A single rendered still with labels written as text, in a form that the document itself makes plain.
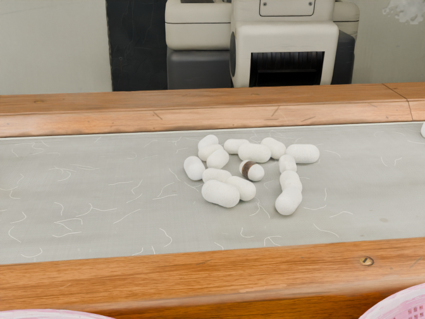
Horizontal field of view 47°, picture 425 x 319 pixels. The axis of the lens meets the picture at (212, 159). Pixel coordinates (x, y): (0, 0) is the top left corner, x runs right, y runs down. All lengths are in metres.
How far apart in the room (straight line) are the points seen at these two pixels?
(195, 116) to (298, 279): 0.36
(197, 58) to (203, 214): 0.96
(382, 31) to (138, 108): 2.20
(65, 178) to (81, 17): 2.06
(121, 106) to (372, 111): 0.34
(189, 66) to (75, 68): 1.31
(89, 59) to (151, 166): 2.07
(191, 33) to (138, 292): 1.09
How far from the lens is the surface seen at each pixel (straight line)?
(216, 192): 0.45
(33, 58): 2.64
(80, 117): 0.65
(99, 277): 0.34
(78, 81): 2.63
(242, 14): 1.11
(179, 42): 1.36
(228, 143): 0.56
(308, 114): 0.67
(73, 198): 0.49
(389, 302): 0.32
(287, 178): 0.47
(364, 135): 0.65
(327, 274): 0.34
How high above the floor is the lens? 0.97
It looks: 24 degrees down
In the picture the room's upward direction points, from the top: straight up
